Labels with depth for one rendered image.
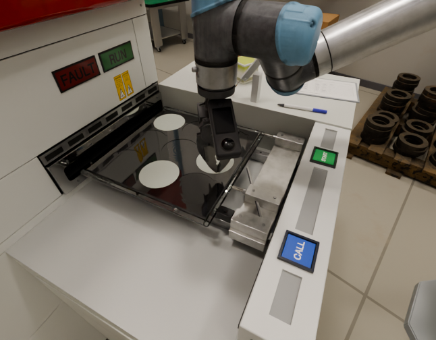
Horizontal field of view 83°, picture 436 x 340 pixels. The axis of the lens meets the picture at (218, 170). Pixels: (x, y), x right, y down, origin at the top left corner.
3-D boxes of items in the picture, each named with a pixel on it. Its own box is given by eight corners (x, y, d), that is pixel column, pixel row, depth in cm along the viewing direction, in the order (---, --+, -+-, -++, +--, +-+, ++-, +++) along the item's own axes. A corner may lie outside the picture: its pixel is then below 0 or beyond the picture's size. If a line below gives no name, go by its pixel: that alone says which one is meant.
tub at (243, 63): (229, 78, 88) (229, 59, 84) (244, 73, 92) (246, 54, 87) (242, 85, 84) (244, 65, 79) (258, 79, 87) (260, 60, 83)
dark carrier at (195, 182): (87, 171, 63) (86, 168, 63) (164, 110, 86) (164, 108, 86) (205, 218, 53) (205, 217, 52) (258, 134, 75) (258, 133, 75)
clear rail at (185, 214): (79, 174, 63) (77, 171, 62) (84, 171, 64) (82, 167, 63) (208, 229, 51) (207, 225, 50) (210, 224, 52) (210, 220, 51)
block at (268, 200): (243, 201, 58) (244, 192, 56) (249, 191, 60) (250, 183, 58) (277, 213, 55) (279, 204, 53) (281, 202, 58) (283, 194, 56)
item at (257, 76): (238, 99, 77) (241, 54, 67) (243, 94, 79) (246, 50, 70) (256, 104, 75) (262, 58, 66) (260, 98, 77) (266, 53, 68)
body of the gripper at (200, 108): (229, 123, 58) (231, 71, 50) (237, 145, 52) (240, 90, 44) (196, 125, 57) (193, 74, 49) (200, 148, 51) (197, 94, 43)
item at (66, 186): (61, 193, 64) (44, 166, 58) (161, 114, 93) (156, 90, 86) (66, 195, 64) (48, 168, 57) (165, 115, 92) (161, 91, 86)
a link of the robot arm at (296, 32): (322, 38, 40) (260, 30, 44) (327, -12, 30) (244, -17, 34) (306, 86, 41) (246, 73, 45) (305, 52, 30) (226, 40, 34)
